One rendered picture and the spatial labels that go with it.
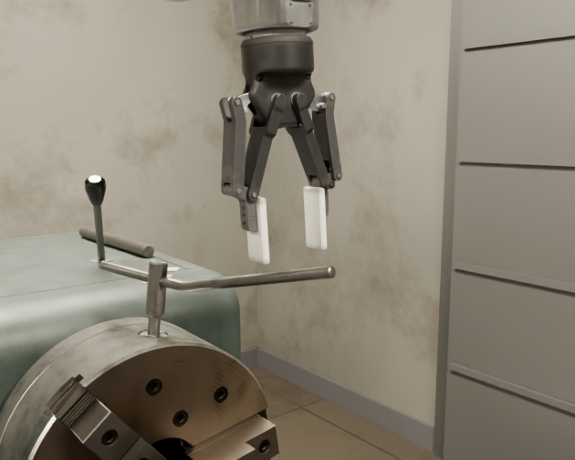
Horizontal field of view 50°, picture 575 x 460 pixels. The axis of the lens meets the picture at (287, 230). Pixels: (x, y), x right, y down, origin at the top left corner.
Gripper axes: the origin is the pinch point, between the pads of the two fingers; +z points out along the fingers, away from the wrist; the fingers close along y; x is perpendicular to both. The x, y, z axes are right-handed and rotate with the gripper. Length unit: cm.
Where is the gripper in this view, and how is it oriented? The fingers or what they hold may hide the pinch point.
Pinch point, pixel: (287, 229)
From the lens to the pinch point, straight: 67.1
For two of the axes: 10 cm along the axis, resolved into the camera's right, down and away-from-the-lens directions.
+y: 7.9, -1.7, 5.9
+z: 0.6, 9.8, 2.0
